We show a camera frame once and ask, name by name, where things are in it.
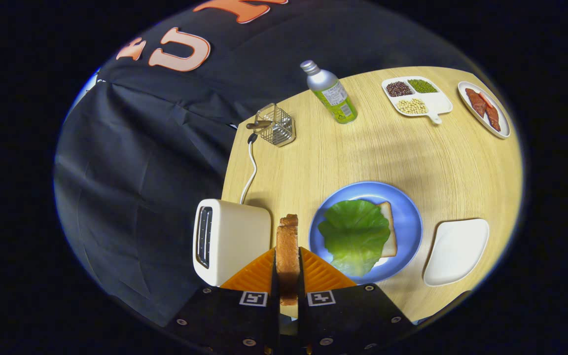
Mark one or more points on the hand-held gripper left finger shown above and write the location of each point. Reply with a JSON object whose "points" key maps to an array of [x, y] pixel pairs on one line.
{"points": [[274, 281]]}

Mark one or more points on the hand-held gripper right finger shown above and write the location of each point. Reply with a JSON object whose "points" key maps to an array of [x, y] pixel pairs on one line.
{"points": [[302, 281]]}

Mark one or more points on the brown toast slice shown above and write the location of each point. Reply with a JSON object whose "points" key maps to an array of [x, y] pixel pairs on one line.
{"points": [[288, 256]]}

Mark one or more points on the green lettuce leaf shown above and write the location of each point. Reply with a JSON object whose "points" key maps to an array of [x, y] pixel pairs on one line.
{"points": [[353, 234]]}

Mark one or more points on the cream white toaster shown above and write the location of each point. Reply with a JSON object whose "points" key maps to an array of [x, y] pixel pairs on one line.
{"points": [[237, 236]]}

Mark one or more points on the white bread slice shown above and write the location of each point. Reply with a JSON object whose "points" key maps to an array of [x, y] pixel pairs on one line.
{"points": [[390, 231]]}

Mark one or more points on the blue round plate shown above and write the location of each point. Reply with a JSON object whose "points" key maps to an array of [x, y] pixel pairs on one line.
{"points": [[407, 222]]}

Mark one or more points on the white rounded square dish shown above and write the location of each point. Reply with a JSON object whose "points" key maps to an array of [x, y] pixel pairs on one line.
{"points": [[456, 251]]}

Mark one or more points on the silver bottle green label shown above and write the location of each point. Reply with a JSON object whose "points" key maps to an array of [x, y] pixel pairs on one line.
{"points": [[331, 91]]}

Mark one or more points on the yellow soybeans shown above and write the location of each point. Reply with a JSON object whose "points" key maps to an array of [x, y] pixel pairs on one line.
{"points": [[412, 106]]}

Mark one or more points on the dark red beans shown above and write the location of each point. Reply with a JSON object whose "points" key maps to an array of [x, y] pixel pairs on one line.
{"points": [[399, 88]]}

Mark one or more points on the white divided tray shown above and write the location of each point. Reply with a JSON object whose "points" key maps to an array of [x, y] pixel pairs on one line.
{"points": [[441, 102]]}

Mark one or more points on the green mung beans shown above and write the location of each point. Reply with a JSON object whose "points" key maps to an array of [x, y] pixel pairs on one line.
{"points": [[422, 86]]}

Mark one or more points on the brown meat piece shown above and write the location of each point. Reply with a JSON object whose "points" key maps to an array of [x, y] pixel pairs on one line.
{"points": [[476, 101], [493, 118]]}

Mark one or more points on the white oval meat plate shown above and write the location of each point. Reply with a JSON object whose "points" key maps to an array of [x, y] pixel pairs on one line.
{"points": [[503, 125]]}

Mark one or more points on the pink sausage slice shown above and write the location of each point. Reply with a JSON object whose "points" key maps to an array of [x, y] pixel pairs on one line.
{"points": [[486, 100]]}

